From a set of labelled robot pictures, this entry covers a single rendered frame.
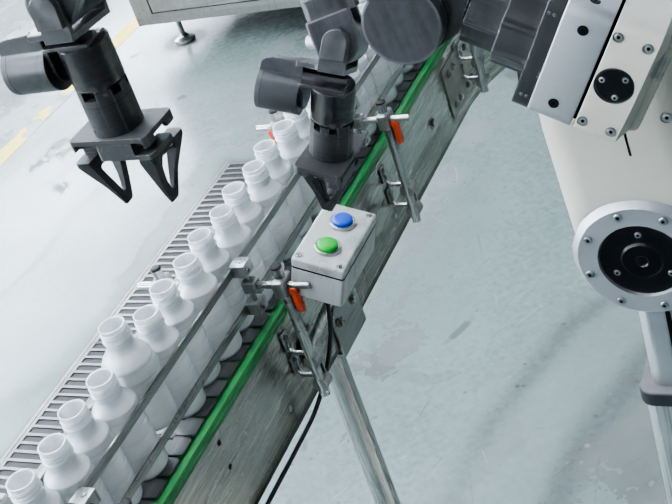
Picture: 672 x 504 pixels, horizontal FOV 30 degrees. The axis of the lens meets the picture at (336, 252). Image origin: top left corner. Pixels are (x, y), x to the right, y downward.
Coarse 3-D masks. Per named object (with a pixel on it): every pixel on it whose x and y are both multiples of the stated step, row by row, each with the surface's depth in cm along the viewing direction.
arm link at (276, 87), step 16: (336, 32) 154; (320, 48) 155; (336, 48) 154; (272, 64) 159; (288, 64) 159; (304, 64) 158; (320, 64) 156; (336, 64) 155; (352, 64) 162; (256, 80) 159; (272, 80) 159; (288, 80) 159; (256, 96) 160; (272, 96) 159; (288, 96) 159; (288, 112) 161
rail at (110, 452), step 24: (384, 96) 226; (288, 192) 194; (288, 240) 194; (216, 288) 176; (192, 336) 170; (168, 360) 165; (216, 360) 175; (144, 408) 160; (120, 432) 155; (168, 432) 164; (96, 480) 151
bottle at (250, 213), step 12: (228, 192) 189; (240, 192) 186; (240, 204) 187; (252, 204) 189; (240, 216) 188; (252, 216) 188; (264, 216) 190; (252, 228) 188; (264, 240) 190; (264, 252) 191; (276, 252) 193; (264, 264) 192
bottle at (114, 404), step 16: (96, 384) 159; (112, 384) 156; (96, 400) 157; (112, 400) 157; (128, 400) 158; (96, 416) 158; (112, 416) 157; (128, 416) 158; (144, 416) 160; (112, 432) 158; (144, 432) 160; (128, 448) 160; (144, 448) 161; (160, 464) 163; (144, 480) 163
